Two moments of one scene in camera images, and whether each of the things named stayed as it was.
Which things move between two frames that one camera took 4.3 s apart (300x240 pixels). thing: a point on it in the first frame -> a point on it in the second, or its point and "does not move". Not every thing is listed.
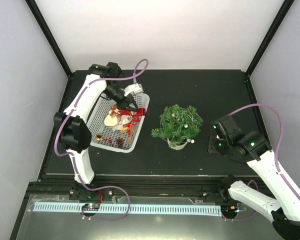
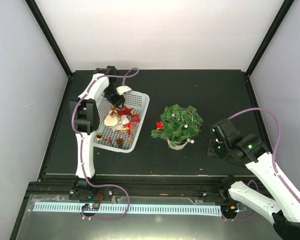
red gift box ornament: (141, 112) -> (159, 125)
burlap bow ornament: (133, 131) does not move
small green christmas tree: (178, 124) does not move
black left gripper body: (119, 102) -> (111, 96)
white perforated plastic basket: (115, 129) does not move
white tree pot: (177, 147) does not move
